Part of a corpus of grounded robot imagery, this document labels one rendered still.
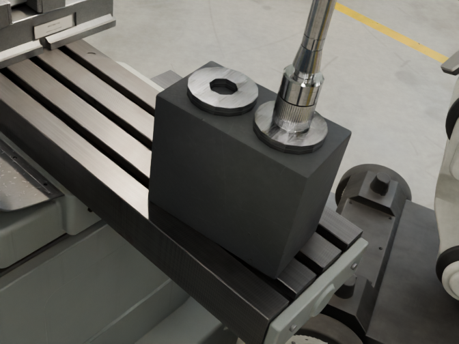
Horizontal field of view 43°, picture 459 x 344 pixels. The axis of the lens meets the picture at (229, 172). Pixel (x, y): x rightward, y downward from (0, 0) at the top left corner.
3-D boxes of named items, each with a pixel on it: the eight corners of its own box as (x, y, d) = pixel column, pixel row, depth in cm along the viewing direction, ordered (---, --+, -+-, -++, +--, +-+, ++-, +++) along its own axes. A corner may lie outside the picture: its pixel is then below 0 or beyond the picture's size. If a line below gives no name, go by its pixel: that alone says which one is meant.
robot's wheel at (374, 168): (397, 231, 166) (423, 179, 152) (394, 242, 162) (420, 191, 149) (330, 204, 170) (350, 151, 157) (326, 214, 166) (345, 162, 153)
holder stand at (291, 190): (196, 160, 93) (212, 50, 80) (316, 230, 85) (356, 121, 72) (146, 200, 85) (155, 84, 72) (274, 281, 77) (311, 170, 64)
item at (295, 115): (268, 127, 69) (278, 86, 65) (275, 106, 72) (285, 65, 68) (307, 138, 68) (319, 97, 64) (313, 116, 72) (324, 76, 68)
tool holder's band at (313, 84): (278, 86, 65) (279, 78, 64) (285, 65, 68) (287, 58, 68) (319, 97, 64) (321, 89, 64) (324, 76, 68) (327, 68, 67)
